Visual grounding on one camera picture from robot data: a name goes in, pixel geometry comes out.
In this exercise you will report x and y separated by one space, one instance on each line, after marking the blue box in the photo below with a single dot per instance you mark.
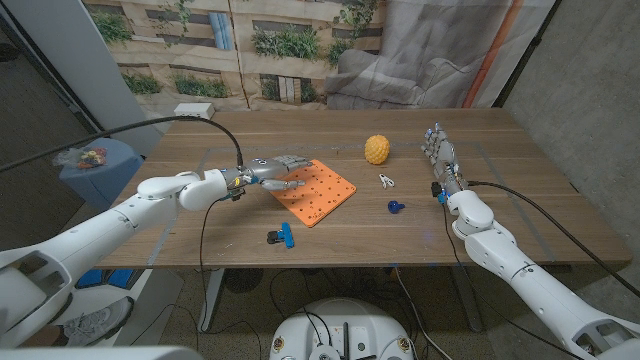
100 278

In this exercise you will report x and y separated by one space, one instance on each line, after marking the blue stool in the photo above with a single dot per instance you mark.
110 175

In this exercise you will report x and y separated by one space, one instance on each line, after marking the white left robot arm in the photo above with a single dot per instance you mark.
100 235

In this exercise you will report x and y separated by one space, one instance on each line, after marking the printed backdrop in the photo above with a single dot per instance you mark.
300 75

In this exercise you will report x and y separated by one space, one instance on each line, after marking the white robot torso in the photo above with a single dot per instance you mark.
300 330

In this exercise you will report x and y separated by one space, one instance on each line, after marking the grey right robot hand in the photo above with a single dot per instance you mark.
444 157

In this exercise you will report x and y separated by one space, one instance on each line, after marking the white power strip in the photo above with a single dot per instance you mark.
194 110

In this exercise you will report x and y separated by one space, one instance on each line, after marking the blue and black clip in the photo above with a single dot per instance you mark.
286 236

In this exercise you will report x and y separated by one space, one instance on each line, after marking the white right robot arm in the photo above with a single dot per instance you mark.
530 285

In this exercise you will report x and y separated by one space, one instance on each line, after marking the grey partition panel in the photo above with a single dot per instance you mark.
90 65

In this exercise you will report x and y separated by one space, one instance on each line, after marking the grey sneaker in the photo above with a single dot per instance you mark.
95 322

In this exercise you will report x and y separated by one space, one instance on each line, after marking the white clothespin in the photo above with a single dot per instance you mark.
385 181

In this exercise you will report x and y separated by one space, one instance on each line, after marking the blue peg toy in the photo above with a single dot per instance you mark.
395 207

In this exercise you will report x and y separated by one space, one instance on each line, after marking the orange peg board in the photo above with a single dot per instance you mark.
325 195

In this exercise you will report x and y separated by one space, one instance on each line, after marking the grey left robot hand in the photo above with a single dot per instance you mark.
270 169

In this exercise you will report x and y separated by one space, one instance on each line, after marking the yellow pineapple toy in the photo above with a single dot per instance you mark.
377 150

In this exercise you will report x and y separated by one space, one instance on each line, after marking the white table leg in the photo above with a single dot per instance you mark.
210 305

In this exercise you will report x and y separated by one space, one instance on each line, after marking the clear bag of toys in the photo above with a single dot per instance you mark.
87 157

